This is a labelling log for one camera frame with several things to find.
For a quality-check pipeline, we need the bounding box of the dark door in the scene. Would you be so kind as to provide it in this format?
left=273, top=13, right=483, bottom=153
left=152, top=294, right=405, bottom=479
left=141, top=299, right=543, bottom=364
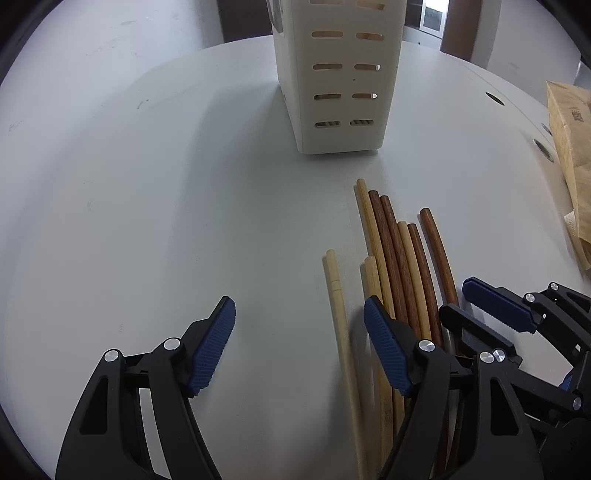
left=221, top=0, right=274, bottom=43

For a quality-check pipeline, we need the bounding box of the white glass-door cabinet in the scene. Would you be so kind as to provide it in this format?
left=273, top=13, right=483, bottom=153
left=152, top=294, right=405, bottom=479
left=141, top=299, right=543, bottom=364
left=421, top=0, right=450, bottom=34

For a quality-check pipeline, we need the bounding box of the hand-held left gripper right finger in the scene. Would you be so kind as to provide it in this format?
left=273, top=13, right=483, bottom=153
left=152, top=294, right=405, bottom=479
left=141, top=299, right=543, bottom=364
left=363, top=296, right=546, bottom=480

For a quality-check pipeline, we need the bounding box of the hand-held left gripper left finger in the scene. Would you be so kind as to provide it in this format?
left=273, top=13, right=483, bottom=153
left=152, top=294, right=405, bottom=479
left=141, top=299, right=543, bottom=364
left=55, top=296, right=237, bottom=480

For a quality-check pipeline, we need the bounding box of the dark wooden chopstick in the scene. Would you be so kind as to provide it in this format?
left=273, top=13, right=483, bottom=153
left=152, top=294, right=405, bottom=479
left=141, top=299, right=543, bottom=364
left=407, top=224, right=446, bottom=348
left=379, top=196, right=423, bottom=337
left=419, top=208, right=461, bottom=308
left=368, top=189, right=411, bottom=326

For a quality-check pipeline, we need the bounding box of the brown wooden cabinet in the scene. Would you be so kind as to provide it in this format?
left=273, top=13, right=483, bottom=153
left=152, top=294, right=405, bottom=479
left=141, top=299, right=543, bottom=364
left=440, top=0, right=482, bottom=62

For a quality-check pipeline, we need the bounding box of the brown paper bag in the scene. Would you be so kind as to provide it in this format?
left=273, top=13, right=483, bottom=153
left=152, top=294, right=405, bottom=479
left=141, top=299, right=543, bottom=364
left=546, top=80, right=591, bottom=271

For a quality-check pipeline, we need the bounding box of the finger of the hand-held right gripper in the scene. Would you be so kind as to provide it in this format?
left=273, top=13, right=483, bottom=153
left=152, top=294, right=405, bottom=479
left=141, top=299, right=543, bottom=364
left=438, top=303, right=583, bottom=411
left=462, top=276, right=591, bottom=357

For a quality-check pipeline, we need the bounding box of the cream slotted utensil holder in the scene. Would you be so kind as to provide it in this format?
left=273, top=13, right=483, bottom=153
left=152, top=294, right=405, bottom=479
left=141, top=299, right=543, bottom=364
left=267, top=0, right=407, bottom=155

